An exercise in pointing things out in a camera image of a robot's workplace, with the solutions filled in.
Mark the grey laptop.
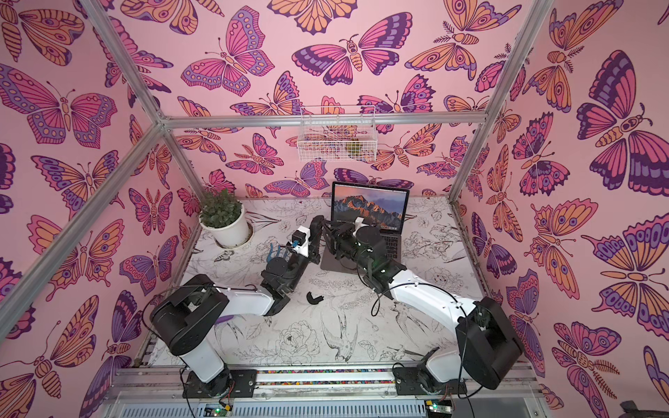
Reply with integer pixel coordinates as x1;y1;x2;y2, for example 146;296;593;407
331;181;409;261

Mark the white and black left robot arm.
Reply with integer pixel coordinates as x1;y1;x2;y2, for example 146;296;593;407
149;215;325;397

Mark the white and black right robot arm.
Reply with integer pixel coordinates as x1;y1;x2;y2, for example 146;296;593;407
321;219;524;393

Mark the blue yellow garden hand rake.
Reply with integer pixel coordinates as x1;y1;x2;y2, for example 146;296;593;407
267;244;291;268

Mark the green plant in white pot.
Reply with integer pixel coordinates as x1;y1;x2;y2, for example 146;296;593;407
200;190;252;248

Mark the green circuit board right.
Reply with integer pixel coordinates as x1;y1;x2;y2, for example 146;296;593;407
424;400;454;418

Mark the green circuit board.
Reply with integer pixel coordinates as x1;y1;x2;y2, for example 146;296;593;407
202;403;233;418
424;400;454;418

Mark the green circuit board left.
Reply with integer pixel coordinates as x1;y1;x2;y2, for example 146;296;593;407
202;403;233;418

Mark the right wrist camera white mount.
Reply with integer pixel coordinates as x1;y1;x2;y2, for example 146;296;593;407
354;217;367;233

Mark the white wire wall basket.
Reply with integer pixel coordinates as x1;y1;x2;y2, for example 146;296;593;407
294;104;378;164

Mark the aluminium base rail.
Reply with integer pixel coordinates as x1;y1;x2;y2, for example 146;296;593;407
106;362;539;406

